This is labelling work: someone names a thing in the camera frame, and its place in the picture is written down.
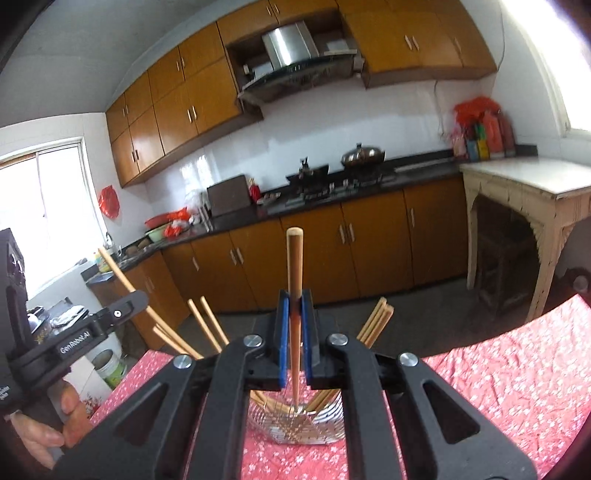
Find red wall decoration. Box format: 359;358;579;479
98;185;121;219

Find black kitchen countertop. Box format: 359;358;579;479
81;145;539;282

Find steel range hood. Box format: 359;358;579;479
236;21;363;104

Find wok with metal lid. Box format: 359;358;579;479
341;143;386;168

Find white plastic bag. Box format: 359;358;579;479
185;189;209;227

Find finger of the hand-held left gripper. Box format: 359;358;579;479
95;290;150;336

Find black wok with handle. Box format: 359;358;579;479
286;157;331;183

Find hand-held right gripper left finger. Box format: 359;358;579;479
51;291;290;480

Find cream wooden side table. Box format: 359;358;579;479
459;157;591;324

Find brown lower kitchen cabinets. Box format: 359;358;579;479
88;178;472;352

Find sliding window above sink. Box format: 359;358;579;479
0;141;108;301

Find brown upper kitchen cabinets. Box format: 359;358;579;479
105;0;498;188

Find bright window beside side table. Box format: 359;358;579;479
501;0;591;134

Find red plastic bags with packets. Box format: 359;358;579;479
450;96;517;161

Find dark box appliance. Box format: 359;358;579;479
206;174;252;217

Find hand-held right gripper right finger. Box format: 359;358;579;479
300;289;539;480

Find red floral tablecloth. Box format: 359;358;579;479
90;293;591;480

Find black gas stove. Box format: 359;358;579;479
284;173;398;206

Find brown kitchen cabinets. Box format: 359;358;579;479
88;178;472;352
105;0;498;188

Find dark wooden stool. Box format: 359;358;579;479
475;222;541;319

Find person's left hand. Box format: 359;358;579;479
9;384;95;470

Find steel wire chopstick holder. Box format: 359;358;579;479
247;369;345;446

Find red plastic bag on counter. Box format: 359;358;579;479
145;208;192;238

